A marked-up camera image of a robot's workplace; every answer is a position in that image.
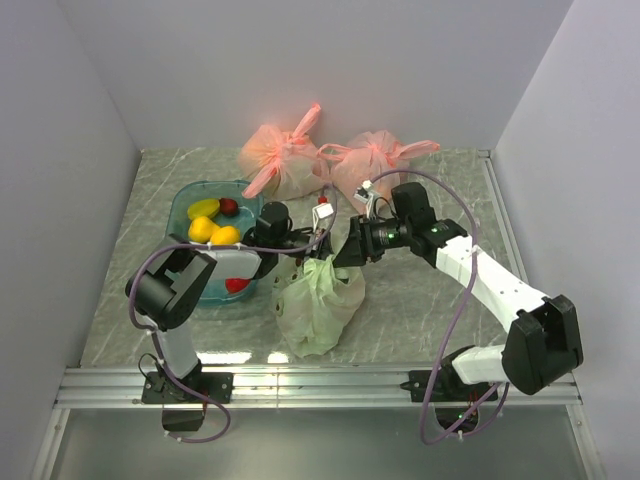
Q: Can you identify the teal plastic basket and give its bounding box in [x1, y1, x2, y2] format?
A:
[165, 180, 264, 308]

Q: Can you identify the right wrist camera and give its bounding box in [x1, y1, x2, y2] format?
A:
[353, 180, 380, 218]

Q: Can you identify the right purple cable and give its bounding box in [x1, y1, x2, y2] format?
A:
[367, 167, 510, 446]

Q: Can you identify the pink tied bag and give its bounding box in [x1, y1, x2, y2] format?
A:
[237, 103, 329, 201]
[317, 130, 440, 209]

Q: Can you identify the right pink tied bag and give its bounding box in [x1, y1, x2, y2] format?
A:
[317, 130, 440, 209]

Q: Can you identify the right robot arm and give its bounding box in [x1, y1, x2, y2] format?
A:
[333, 181, 584, 400]

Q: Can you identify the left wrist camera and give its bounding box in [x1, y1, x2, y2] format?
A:
[311, 195, 334, 232]

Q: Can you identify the yellow fake lemon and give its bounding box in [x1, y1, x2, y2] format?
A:
[210, 226, 242, 245]

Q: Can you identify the dark red fake fig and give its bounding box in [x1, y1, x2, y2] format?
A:
[219, 198, 239, 217]

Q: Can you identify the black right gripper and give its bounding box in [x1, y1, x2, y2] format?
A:
[331, 213, 412, 268]

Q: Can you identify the aluminium mounting rail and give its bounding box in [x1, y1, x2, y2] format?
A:
[32, 364, 605, 479]

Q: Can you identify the purple cable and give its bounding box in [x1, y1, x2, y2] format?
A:
[127, 182, 339, 444]
[367, 167, 510, 446]

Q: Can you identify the light green plastic bag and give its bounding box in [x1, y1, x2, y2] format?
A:
[271, 257, 366, 358]

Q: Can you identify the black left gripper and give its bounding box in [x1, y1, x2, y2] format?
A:
[274, 228, 349, 284]

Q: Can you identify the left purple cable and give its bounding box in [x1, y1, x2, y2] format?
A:
[127, 182, 339, 444]

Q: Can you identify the left pink tied bag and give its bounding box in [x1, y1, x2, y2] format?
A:
[237, 103, 329, 201]

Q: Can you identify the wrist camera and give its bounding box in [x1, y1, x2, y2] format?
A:
[311, 195, 334, 232]
[353, 180, 380, 218]

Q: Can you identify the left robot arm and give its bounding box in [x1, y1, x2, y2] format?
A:
[125, 201, 336, 404]

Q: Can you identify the yellow fake starfruit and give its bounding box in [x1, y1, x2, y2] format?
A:
[187, 198, 219, 220]

